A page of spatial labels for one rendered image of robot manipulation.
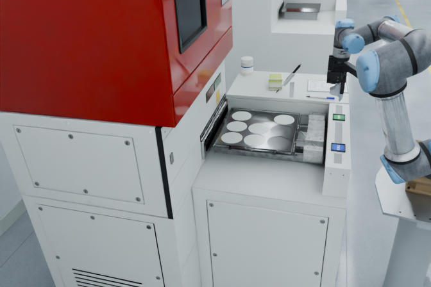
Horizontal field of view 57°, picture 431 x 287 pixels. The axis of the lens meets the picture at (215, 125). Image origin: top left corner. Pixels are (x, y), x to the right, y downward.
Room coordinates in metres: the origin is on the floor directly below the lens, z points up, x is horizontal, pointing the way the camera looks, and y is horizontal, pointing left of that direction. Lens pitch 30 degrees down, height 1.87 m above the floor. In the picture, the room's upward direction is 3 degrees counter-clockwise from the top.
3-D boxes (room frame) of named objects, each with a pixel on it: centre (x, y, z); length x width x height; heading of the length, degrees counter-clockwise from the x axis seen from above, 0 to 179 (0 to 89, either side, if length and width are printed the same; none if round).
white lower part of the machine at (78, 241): (1.62, 0.39, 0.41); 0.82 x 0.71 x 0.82; 163
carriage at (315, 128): (1.58, -0.47, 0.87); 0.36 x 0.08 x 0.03; 163
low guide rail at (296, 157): (1.51, -0.23, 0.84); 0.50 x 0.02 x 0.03; 73
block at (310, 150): (1.43, -0.42, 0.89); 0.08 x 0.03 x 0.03; 73
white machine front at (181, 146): (1.52, 0.06, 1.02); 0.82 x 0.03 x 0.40; 163
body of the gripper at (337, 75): (1.60, -0.55, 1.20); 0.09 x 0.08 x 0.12; 73
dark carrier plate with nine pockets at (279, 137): (1.64, -0.21, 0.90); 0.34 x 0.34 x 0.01; 73
